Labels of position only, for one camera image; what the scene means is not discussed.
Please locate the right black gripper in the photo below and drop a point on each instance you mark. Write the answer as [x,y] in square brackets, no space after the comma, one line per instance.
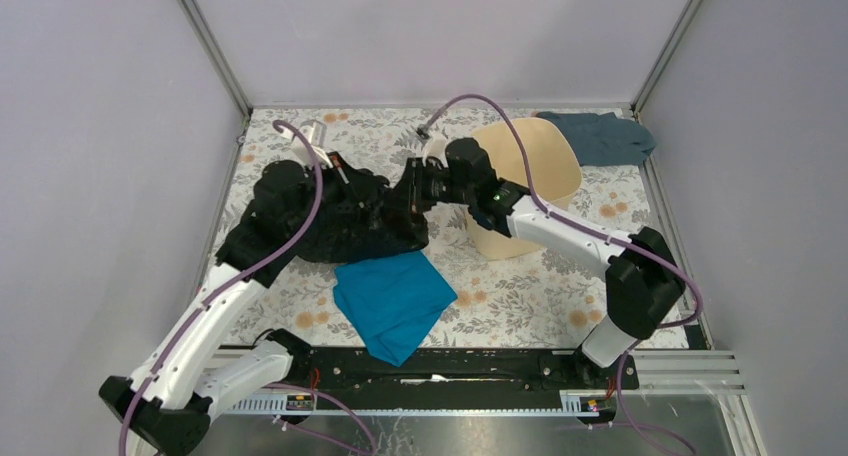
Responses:
[415,181]

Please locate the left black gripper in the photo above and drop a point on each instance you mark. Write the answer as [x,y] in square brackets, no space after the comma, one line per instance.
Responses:
[311,172]

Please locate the black trash bag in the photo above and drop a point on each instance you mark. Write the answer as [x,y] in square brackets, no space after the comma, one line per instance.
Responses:
[354,222]

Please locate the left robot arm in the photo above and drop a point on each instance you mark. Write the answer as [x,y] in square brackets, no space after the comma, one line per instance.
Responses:
[167,405]

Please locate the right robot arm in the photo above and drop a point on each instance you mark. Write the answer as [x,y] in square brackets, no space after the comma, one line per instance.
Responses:
[641,279]

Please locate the floral patterned table mat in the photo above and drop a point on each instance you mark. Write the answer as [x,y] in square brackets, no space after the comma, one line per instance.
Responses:
[510,293]

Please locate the dark teal crumpled cloth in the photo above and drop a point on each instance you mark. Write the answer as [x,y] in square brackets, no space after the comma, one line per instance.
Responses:
[603,139]

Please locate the bright blue folded cloth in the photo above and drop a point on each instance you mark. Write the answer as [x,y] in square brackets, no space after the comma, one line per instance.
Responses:
[392,303]

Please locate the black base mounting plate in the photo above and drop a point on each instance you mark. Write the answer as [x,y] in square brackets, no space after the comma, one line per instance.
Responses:
[449,377]

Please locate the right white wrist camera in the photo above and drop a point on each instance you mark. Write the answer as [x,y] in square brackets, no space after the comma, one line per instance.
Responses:
[434,143]

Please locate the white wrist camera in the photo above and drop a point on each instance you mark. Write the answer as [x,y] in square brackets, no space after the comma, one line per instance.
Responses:
[307,148]
[434,143]

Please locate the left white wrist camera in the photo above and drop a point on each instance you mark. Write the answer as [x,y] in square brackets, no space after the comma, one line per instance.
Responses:
[307,148]

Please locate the white slotted cable duct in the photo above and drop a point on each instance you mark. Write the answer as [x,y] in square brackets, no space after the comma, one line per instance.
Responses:
[302,404]

